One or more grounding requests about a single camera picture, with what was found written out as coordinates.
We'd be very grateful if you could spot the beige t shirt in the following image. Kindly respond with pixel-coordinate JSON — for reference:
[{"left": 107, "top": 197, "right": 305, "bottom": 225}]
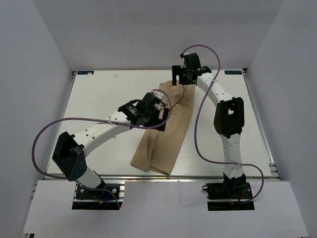
[{"left": 130, "top": 81, "right": 195, "bottom": 176}]

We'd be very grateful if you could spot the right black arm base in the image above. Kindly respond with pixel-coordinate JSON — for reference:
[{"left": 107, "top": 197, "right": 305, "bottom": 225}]
[{"left": 202, "top": 175, "right": 255, "bottom": 211}]

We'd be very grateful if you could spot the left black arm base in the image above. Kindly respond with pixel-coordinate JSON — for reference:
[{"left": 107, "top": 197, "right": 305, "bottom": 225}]
[{"left": 72, "top": 180, "right": 124, "bottom": 211}]

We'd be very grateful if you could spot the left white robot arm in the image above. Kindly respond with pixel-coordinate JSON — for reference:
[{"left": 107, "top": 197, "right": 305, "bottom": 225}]
[{"left": 53, "top": 89, "right": 171, "bottom": 198}]

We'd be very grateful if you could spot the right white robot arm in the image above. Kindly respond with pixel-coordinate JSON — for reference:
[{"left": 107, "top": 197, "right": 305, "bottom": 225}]
[{"left": 171, "top": 53, "right": 246, "bottom": 198}]

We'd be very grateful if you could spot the right blue label sticker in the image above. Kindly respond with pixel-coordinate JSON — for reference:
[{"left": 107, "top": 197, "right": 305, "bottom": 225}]
[{"left": 224, "top": 70, "right": 242, "bottom": 75}]

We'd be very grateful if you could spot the blue label sticker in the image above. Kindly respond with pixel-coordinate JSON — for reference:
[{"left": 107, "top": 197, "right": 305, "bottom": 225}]
[
  {"left": 224, "top": 70, "right": 242, "bottom": 75},
  {"left": 77, "top": 70, "right": 94, "bottom": 75}
]

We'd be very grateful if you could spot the left blue label sticker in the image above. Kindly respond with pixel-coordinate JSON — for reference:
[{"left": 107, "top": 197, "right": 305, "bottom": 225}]
[{"left": 77, "top": 70, "right": 94, "bottom": 75}]

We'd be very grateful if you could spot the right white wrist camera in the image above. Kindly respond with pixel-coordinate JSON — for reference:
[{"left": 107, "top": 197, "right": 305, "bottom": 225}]
[{"left": 180, "top": 53, "right": 190, "bottom": 68}]

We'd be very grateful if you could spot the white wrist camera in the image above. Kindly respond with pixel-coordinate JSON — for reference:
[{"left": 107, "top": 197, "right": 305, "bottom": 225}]
[
  {"left": 180, "top": 53, "right": 190, "bottom": 68},
  {"left": 151, "top": 90, "right": 165, "bottom": 110}
]

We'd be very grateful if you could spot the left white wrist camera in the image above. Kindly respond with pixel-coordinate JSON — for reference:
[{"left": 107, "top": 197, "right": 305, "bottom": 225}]
[{"left": 151, "top": 90, "right": 165, "bottom": 110}]

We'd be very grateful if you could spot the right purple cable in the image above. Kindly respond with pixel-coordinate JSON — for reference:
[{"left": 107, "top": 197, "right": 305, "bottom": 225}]
[{"left": 180, "top": 44, "right": 264, "bottom": 204}]

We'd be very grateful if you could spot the purple cable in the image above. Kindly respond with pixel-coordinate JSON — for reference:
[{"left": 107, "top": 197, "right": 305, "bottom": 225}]
[
  {"left": 180, "top": 44, "right": 264, "bottom": 204},
  {"left": 31, "top": 89, "right": 173, "bottom": 209}
]

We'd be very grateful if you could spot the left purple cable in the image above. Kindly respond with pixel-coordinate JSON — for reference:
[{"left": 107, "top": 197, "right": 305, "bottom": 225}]
[{"left": 31, "top": 89, "right": 173, "bottom": 209}]

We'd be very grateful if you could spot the aluminium front rail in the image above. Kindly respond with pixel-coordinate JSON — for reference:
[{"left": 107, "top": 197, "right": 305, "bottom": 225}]
[{"left": 44, "top": 172, "right": 280, "bottom": 180}]

